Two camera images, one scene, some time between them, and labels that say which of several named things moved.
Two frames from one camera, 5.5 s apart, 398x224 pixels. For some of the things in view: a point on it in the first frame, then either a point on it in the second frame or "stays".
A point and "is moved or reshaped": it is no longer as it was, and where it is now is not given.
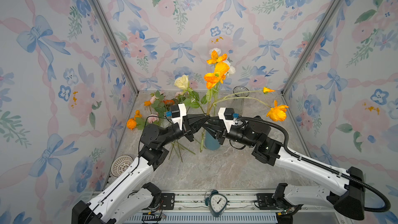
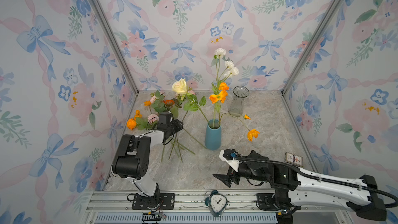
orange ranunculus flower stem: [137, 121] stays
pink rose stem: [152, 119] stays
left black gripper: [188, 127] → [178, 126]
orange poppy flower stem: [277, 112] is moved or reshaped
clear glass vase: [239, 94] stays
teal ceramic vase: [211, 143] stays
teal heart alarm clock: [217, 202] stays
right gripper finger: [213, 125] → [224, 178]
